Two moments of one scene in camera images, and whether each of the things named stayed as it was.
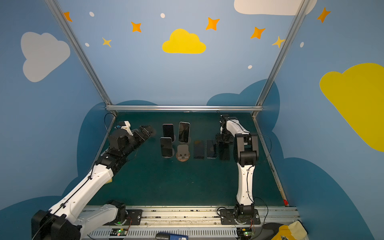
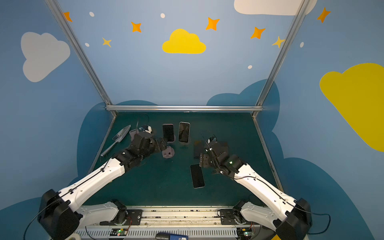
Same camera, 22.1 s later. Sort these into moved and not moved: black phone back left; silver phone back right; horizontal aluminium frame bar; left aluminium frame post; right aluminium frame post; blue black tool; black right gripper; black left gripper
Moved: black right gripper; black left gripper
Not moved: silver phone back right; right aluminium frame post; horizontal aluminium frame bar; left aluminium frame post; blue black tool; black phone back left
